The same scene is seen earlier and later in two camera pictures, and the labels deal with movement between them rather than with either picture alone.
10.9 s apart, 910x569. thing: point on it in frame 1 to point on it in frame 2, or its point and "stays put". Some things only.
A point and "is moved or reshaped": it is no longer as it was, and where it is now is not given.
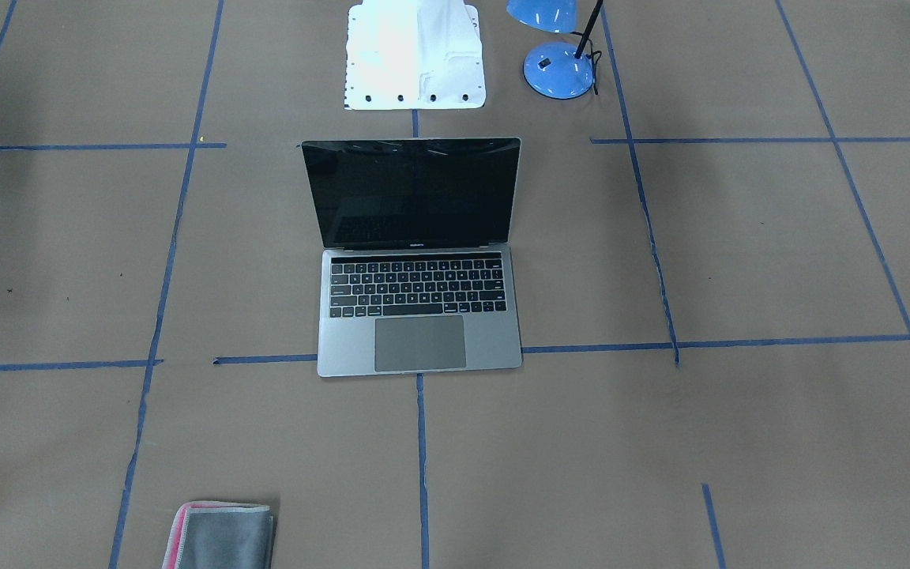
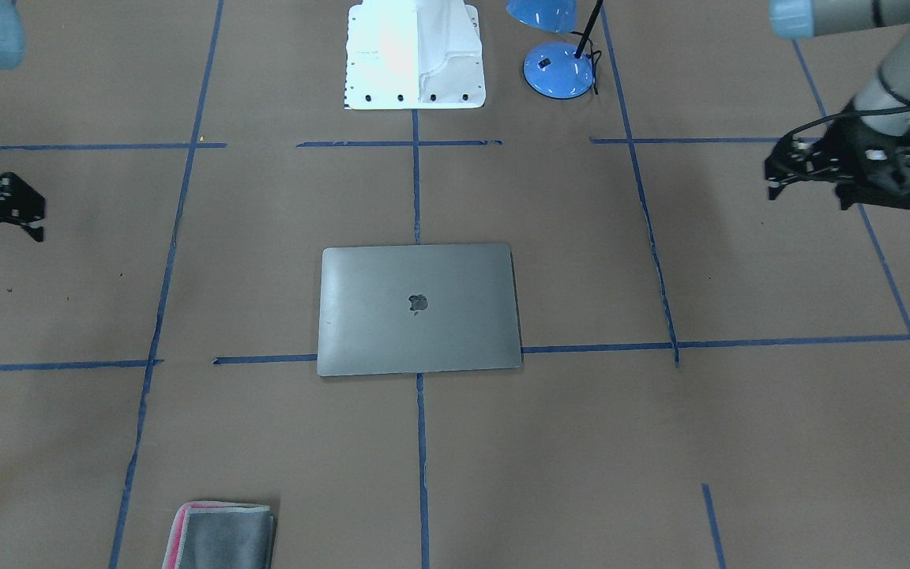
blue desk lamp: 559,70 stays put
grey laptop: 418,273 is moved or reshaped
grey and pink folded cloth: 215,535 stays put
